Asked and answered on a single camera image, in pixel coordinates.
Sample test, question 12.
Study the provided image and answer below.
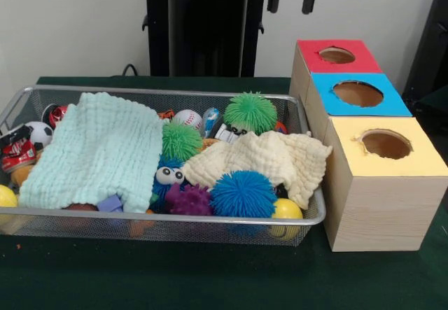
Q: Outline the mint green muslin cloth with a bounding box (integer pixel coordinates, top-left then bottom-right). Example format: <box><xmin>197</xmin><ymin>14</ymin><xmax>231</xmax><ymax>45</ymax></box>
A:
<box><xmin>19</xmin><ymin>92</ymin><xmax>164</xmax><ymax>214</ymax></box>

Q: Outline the orange plush toy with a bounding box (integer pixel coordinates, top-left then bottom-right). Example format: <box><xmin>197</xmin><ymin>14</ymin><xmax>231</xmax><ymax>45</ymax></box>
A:
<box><xmin>10</xmin><ymin>164</ymin><xmax>36</xmax><ymax>188</ymax></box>

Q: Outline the wooden box with three holes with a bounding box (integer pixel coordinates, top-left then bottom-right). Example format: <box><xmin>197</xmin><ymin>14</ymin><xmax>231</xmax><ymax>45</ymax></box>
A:
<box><xmin>288</xmin><ymin>38</ymin><xmax>448</xmax><ymax>253</ymax></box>

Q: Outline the large green spiky ball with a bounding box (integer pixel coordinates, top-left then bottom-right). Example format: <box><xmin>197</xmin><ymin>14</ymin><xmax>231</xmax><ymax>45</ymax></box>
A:
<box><xmin>223</xmin><ymin>91</ymin><xmax>278</xmax><ymax>136</ymax></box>

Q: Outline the black chair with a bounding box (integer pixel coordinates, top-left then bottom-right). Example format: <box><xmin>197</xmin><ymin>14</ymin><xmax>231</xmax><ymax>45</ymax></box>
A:
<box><xmin>401</xmin><ymin>0</ymin><xmax>448</xmax><ymax>143</ymax></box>

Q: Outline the white baseball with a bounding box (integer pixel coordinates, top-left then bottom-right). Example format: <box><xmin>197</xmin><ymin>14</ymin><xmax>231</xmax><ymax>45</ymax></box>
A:
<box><xmin>173</xmin><ymin>109</ymin><xmax>204</xmax><ymax>131</ymax></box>

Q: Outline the cream muslin cloth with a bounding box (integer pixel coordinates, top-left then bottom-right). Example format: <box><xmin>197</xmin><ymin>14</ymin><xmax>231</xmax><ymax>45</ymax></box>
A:
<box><xmin>181</xmin><ymin>130</ymin><xmax>333</xmax><ymax>210</ymax></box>

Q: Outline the blue spiky rubber ball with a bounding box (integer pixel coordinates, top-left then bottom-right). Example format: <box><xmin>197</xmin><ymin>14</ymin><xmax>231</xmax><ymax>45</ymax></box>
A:
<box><xmin>209</xmin><ymin>169</ymin><xmax>278</xmax><ymax>219</ymax></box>

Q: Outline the blue fuzzy toy with eyes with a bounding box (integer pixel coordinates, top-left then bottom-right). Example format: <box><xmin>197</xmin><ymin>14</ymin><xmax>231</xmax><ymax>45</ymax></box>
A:
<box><xmin>150</xmin><ymin>155</ymin><xmax>190</xmax><ymax>213</ymax></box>

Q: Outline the yellow ball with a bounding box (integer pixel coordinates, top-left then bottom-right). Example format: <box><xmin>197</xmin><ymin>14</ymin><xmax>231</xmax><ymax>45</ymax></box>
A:
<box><xmin>269</xmin><ymin>198</ymin><xmax>304</xmax><ymax>243</ymax></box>

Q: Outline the purple spiky rubber ball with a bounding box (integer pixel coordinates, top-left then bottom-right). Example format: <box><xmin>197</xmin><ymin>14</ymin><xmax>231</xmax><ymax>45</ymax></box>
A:
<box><xmin>164</xmin><ymin>183</ymin><xmax>214</xmax><ymax>216</ymax></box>

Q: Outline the black and white soccer ball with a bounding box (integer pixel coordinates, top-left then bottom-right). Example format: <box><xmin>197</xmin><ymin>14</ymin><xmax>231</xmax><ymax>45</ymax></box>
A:
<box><xmin>24</xmin><ymin>120</ymin><xmax>54</xmax><ymax>152</ymax></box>

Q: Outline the dark green tablecloth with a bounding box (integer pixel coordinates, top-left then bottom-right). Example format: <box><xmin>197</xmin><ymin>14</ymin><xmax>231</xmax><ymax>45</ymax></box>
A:
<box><xmin>0</xmin><ymin>75</ymin><xmax>448</xmax><ymax>310</ymax></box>

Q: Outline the silver wire mesh bin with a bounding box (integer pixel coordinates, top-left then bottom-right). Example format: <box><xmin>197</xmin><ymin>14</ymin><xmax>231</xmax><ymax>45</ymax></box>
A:
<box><xmin>0</xmin><ymin>85</ymin><xmax>327</xmax><ymax>248</ymax></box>

